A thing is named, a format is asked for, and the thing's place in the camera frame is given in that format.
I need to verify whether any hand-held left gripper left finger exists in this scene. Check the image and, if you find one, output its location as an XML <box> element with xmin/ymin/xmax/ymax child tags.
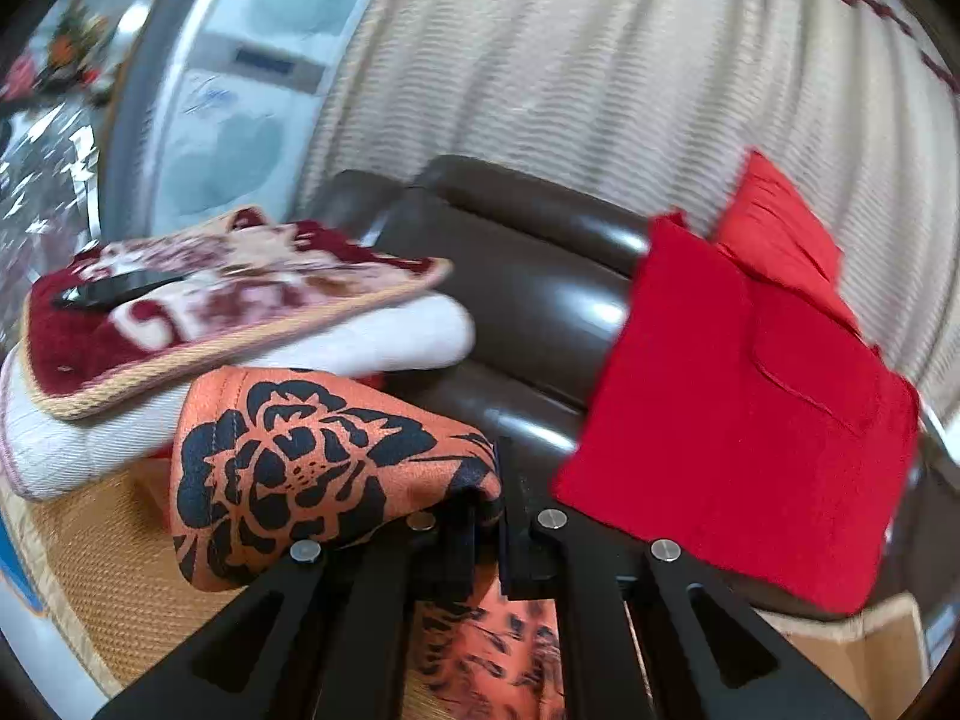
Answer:
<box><xmin>91</xmin><ymin>506</ymin><xmax>481</xmax><ymax>720</ymax></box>

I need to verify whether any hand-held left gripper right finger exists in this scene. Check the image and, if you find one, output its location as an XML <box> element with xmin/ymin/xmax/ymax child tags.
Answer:
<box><xmin>495</xmin><ymin>435</ymin><xmax>871</xmax><ymax>720</ymax></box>

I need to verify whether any orange black floral garment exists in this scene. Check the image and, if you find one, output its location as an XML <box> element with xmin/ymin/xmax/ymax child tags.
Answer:
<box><xmin>171</xmin><ymin>367</ymin><xmax>565</xmax><ymax>720</ymax></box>

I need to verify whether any red cloth with pocket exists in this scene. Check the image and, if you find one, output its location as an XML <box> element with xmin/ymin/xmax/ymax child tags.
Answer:
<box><xmin>551</xmin><ymin>150</ymin><xmax>922</xmax><ymax>616</ymax></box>

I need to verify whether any brown leather sofa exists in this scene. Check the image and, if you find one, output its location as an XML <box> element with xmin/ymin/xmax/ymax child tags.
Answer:
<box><xmin>304</xmin><ymin>155</ymin><xmax>960</xmax><ymax>616</ymax></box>

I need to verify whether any red beige floral blanket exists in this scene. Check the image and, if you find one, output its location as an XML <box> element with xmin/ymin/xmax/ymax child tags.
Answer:
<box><xmin>21</xmin><ymin>208</ymin><xmax>455</xmax><ymax>421</ymax></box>

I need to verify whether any woven straw seat mat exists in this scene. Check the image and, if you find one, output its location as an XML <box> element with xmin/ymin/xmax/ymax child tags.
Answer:
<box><xmin>0</xmin><ymin>457</ymin><xmax>421</xmax><ymax>720</ymax></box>

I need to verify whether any cardboard box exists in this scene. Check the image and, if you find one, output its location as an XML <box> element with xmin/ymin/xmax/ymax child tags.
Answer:
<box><xmin>761</xmin><ymin>591</ymin><xmax>932</xmax><ymax>720</ymax></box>

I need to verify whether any folded white blanket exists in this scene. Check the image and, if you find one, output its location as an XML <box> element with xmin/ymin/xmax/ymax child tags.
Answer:
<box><xmin>0</xmin><ymin>292</ymin><xmax>477</xmax><ymax>502</ymax></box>

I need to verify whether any black remote control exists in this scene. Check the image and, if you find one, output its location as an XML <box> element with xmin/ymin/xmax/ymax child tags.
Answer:
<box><xmin>51</xmin><ymin>271</ymin><xmax>187</xmax><ymax>310</ymax></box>

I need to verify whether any beige striped curtain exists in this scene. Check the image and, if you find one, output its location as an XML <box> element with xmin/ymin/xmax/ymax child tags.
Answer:
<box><xmin>296</xmin><ymin>0</ymin><xmax>960</xmax><ymax>421</ymax></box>

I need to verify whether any glass door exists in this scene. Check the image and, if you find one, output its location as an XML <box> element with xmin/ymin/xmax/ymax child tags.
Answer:
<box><xmin>101</xmin><ymin>0</ymin><xmax>410</xmax><ymax>245</ymax></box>

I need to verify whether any potted plant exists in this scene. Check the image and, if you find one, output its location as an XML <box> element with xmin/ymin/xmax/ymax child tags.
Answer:
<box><xmin>0</xmin><ymin>0</ymin><xmax>147</xmax><ymax>117</ymax></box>

